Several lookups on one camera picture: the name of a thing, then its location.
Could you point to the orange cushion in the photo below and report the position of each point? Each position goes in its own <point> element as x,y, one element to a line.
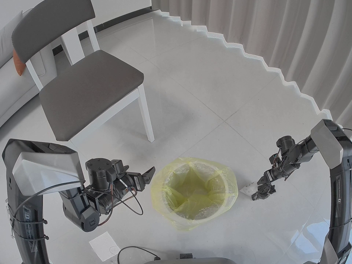
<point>19,63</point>

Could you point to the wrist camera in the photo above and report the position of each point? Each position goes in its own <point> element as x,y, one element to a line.
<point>118,166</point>
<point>275,159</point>

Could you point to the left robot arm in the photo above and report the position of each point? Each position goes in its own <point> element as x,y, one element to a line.
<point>46,164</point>

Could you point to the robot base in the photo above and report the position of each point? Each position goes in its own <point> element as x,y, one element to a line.
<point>187,260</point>

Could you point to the pale grey sofa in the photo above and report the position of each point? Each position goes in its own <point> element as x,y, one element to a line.
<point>13,92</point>

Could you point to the yellow plastic bag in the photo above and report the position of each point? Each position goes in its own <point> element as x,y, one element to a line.
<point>192,191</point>

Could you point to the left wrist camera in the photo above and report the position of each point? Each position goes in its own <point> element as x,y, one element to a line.
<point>118,166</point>

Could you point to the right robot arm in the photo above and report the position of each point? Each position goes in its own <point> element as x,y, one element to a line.
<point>330,144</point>

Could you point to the grey and white chair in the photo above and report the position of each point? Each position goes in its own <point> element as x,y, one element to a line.
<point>90,92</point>

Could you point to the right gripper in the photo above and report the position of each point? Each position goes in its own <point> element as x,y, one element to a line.
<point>276,173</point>

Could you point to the black plastic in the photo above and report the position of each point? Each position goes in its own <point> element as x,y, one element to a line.
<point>264,192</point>

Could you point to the beige curtain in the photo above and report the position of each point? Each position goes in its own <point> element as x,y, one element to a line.
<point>261,23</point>

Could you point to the white trash bin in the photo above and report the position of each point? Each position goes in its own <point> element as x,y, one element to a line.
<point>224,186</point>

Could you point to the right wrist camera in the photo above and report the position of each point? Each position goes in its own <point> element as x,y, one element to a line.
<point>275,159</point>

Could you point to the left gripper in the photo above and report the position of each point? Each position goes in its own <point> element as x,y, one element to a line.
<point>136,181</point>

